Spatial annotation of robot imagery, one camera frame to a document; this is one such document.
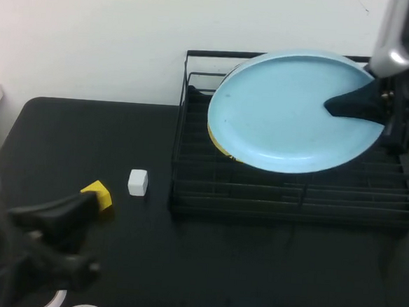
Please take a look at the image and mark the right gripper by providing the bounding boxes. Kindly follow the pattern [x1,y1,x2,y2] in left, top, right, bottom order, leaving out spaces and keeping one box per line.
[319,46,409,158]

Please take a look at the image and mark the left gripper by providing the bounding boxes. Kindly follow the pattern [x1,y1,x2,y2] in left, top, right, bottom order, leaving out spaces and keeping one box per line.
[0,184,106,307]

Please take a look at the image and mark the light blue round plate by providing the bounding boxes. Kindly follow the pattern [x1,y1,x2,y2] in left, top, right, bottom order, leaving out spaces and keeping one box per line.
[203,43,389,181]

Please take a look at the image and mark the yellow round plate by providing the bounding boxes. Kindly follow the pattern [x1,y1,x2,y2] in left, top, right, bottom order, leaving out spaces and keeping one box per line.
[205,123,249,164]

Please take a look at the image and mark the yellow cube block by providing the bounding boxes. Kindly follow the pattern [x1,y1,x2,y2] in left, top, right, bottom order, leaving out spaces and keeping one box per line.
[78,179,115,221]

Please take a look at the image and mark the white cube block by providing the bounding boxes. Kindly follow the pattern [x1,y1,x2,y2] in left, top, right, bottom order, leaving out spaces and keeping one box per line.
[126,168,150,198]

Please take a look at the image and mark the black wire dish rack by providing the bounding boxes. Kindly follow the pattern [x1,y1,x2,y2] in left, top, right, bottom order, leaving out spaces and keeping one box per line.
[167,44,409,231]

